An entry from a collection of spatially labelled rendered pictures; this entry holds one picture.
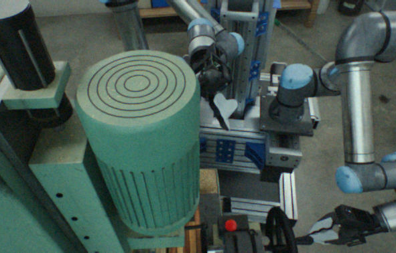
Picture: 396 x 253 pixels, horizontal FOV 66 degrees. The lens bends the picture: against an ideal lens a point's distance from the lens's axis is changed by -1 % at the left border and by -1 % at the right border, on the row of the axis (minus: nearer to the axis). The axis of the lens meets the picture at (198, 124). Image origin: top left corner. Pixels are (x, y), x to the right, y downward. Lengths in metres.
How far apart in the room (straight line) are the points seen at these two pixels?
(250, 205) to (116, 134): 1.45
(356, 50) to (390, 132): 1.94
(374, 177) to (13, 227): 0.83
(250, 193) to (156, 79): 1.46
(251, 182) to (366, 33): 1.20
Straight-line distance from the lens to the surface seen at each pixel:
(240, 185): 1.87
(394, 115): 2.98
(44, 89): 0.45
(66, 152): 0.50
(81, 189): 0.54
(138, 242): 0.81
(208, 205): 1.00
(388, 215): 0.97
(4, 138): 0.46
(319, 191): 2.22
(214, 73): 0.60
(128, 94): 0.43
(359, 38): 0.91
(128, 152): 0.41
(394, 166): 0.99
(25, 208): 0.54
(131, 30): 1.09
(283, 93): 1.28
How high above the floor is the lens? 1.78
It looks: 47 degrees down
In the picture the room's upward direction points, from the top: straight up
